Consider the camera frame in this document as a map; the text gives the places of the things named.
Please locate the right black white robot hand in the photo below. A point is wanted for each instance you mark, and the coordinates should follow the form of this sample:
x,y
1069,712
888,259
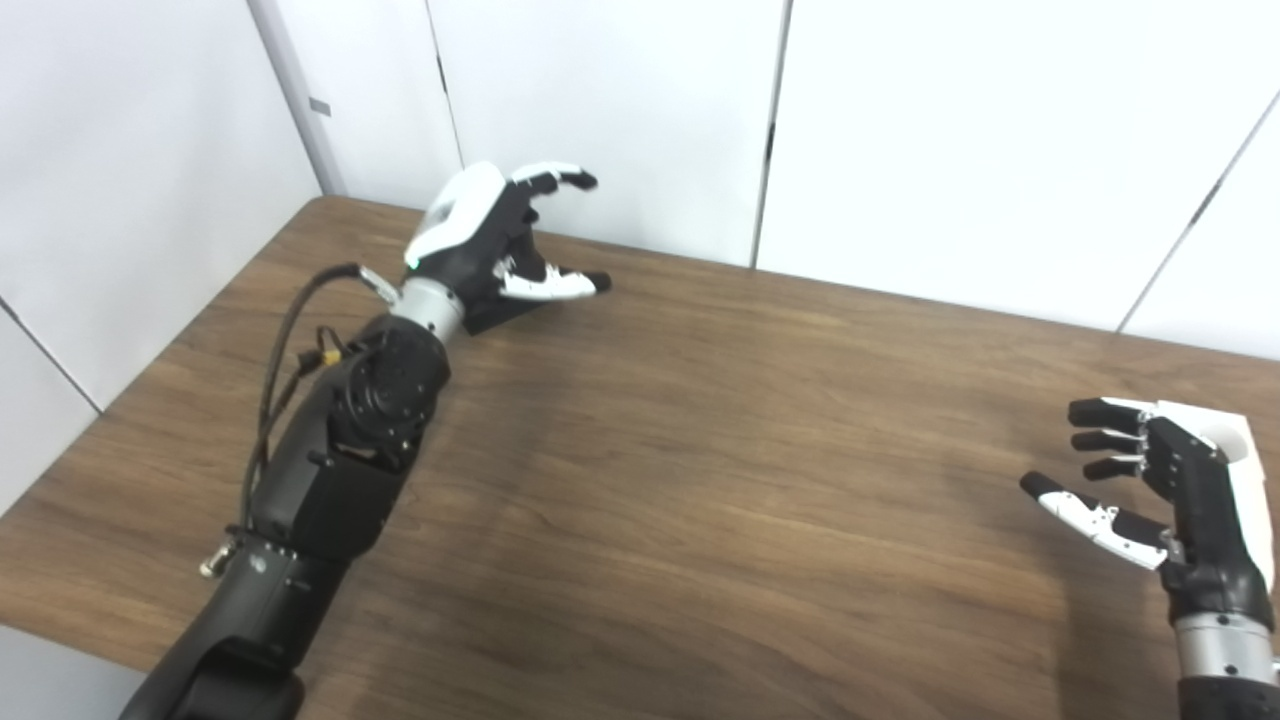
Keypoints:
x,y
1210,530

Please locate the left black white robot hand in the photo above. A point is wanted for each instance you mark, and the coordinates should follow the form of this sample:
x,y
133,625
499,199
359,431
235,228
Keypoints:
x,y
460,225

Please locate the black peg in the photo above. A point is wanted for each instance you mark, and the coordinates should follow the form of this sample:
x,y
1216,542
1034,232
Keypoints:
x,y
495,315

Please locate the white square piece with hole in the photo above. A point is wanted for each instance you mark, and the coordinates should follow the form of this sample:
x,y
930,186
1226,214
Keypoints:
x,y
1225,425

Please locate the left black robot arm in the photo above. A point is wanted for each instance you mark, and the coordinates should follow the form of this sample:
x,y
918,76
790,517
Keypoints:
x,y
330,470

